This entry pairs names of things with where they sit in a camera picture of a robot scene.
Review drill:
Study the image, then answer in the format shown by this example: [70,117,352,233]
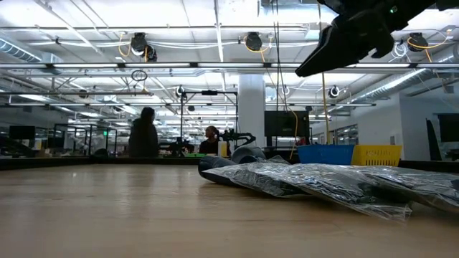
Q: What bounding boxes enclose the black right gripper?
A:
[295,0,437,78]

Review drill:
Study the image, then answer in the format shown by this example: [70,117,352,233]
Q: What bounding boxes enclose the black equipment box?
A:
[264,110,311,148]

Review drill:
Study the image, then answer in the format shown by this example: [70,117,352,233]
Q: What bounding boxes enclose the white square pillar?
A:
[238,74,267,148]

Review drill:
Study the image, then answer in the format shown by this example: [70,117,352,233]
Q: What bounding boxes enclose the small blue plastic basket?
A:
[297,144,356,166]

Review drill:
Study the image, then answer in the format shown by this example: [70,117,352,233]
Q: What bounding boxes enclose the small yellow plastic basket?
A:
[351,144,403,168]

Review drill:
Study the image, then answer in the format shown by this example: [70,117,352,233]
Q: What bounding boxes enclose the black leaning panel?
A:
[425,118,443,162]

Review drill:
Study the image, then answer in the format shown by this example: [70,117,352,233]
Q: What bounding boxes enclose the seated person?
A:
[199,125,221,156]

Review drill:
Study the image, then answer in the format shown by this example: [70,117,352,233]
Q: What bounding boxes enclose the standing person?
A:
[128,106,160,158]

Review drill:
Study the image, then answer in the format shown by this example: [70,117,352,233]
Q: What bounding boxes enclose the black background cage frames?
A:
[53,123,118,157]

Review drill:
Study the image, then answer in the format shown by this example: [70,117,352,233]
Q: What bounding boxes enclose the dark background monitor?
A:
[9,125,36,140]

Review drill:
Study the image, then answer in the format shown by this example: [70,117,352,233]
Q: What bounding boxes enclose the black hanging cables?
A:
[270,0,288,112]

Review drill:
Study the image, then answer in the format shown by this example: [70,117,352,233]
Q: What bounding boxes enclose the large black ceiling cable reel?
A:
[245,32,263,52]
[407,32,430,53]
[130,32,158,63]

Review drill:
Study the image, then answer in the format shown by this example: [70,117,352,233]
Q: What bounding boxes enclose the looped yellow cable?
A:
[286,107,300,160]

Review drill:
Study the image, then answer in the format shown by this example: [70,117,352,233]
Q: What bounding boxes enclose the black background station frame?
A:
[180,90,239,151]

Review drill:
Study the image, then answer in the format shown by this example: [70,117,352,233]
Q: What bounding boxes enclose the dark wall screen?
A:
[437,113,459,143]

